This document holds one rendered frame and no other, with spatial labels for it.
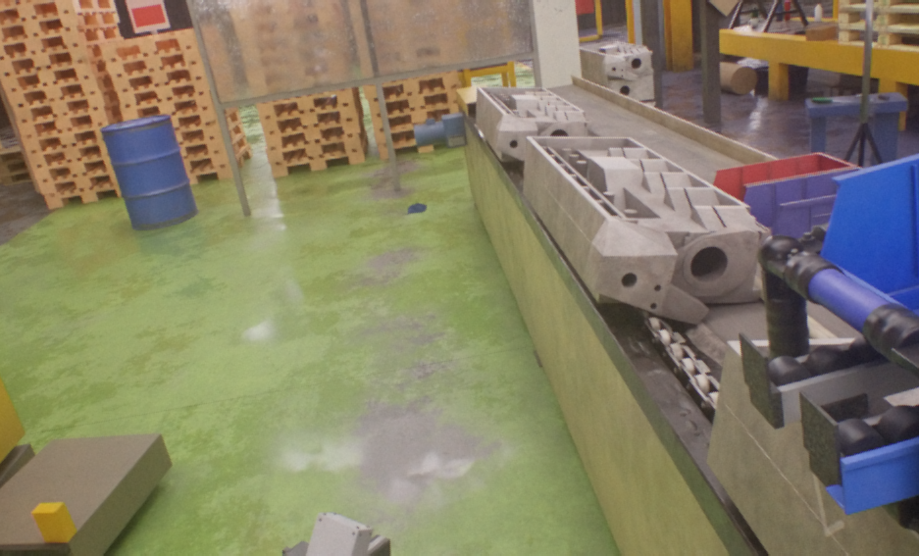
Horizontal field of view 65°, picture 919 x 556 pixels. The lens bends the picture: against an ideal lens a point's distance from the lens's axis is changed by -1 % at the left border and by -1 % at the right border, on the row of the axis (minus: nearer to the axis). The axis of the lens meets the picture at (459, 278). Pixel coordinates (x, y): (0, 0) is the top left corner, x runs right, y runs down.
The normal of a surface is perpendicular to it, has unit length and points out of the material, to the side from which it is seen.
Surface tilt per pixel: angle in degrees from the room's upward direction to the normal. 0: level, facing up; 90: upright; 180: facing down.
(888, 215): 88
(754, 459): 80
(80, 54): 90
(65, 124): 90
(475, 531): 0
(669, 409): 0
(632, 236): 38
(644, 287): 90
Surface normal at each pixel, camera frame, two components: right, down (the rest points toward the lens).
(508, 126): 0.07, -0.53
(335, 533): -0.41, -0.26
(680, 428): -0.15, -0.92
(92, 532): 0.98, -0.09
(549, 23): 0.09, 0.36
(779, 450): -1.00, 0.01
